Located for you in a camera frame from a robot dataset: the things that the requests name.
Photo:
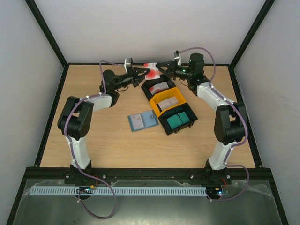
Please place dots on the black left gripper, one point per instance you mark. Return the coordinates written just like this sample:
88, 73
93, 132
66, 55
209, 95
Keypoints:
136, 71

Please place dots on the white slotted cable duct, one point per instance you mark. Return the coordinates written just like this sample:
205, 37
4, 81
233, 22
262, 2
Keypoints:
118, 191

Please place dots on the teal card stack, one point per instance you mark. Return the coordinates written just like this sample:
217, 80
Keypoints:
178, 120

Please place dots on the white pink blossom card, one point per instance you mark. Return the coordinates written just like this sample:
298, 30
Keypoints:
137, 121

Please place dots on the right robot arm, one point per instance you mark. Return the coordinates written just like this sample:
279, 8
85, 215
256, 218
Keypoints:
230, 126

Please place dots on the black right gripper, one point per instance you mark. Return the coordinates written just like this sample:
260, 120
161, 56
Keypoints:
170, 68

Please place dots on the black bin with red cards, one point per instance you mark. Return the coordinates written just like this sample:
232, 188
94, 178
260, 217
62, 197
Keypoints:
149, 83

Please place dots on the teal card holder wallet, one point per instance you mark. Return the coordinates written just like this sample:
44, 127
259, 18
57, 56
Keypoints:
149, 119

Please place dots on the red white card stack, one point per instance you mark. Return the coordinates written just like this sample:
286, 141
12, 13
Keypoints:
158, 88

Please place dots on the white pink card stack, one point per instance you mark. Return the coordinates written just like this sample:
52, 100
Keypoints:
167, 103

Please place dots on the red circle april card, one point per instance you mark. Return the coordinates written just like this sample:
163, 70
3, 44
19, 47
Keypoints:
154, 72

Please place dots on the black bin with teal cards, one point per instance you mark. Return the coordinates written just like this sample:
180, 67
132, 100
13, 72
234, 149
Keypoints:
181, 108

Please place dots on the yellow plastic bin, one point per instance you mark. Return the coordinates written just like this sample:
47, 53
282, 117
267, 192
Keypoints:
165, 95

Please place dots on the black enclosure frame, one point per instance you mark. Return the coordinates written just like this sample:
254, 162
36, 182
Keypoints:
260, 170

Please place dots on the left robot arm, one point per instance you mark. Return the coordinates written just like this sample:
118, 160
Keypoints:
75, 119

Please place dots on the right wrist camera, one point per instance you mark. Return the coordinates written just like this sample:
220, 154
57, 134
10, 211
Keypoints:
177, 57

